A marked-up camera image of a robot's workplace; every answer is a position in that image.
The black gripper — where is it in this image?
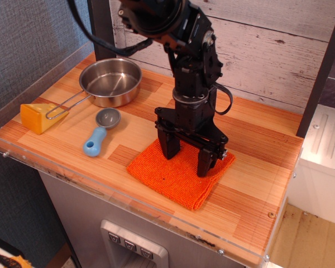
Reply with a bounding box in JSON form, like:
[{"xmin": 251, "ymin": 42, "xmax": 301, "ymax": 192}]
[{"xmin": 155, "ymin": 89, "xmax": 228, "ymax": 178}]

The orange knitted cloth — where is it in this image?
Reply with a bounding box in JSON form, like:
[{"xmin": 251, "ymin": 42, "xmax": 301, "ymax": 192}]
[{"xmin": 127, "ymin": 140, "xmax": 236, "ymax": 210}]

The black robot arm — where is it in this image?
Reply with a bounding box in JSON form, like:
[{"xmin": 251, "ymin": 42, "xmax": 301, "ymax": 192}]
[{"xmin": 118, "ymin": 1, "xmax": 229, "ymax": 177}]

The yellow black object corner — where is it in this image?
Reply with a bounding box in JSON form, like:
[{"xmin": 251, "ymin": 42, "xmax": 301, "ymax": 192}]
[{"xmin": 0, "ymin": 254, "xmax": 32, "ymax": 268}]

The stainless steel pot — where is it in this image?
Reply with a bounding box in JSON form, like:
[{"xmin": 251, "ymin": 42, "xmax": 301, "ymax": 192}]
[{"xmin": 46, "ymin": 58, "xmax": 142, "ymax": 120}]

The silver dispenser button panel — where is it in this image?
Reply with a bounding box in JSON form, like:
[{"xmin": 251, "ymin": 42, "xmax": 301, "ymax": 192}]
[{"xmin": 100, "ymin": 219, "xmax": 169, "ymax": 267}]

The white toy appliance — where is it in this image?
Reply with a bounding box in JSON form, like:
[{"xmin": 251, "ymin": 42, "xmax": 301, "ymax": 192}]
[{"xmin": 287, "ymin": 105, "xmax": 335, "ymax": 223}]

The yellow cheese wedge toy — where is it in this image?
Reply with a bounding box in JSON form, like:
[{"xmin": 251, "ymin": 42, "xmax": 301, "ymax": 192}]
[{"xmin": 20, "ymin": 103, "xmax": 69, "ymax": 135}]

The clear acrylic table guard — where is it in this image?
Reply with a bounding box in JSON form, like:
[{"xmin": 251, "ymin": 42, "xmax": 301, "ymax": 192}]
[{"xmin": 0, "ymin": 41, "xmax": 294, "ymax": 266}]

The blue handled grey scoop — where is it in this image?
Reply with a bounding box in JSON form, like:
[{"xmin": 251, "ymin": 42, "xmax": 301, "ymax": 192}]
[{"xmin": 83, "ymin": 108, "xmax": 121, "ymax": 157}]

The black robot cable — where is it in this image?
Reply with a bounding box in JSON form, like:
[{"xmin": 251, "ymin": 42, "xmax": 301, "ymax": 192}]
[{"xmin": 66, "ymin": 0, "xmax": 153, "ymax": 58}]

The dark left frame post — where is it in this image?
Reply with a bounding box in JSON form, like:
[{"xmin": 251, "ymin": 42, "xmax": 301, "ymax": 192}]
[{"xmin": 87, "ymin": 0, "xmax": 116, "ymax": 61}]

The dark frame post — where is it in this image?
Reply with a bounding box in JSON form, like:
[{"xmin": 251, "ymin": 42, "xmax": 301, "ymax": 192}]
[
  {"xmin": 87, "ymin": 0, "xmax": 116, "ymax": 61},
  {"xmin": 296, "ymin": 26, "xmax": 335, "ymax": 138}
]

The dark right frame post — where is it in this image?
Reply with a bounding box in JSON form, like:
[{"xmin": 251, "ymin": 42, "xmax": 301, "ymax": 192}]
[{"xmin": 296, "ymin": 26, "xmax": 335, "ymax": 138}]

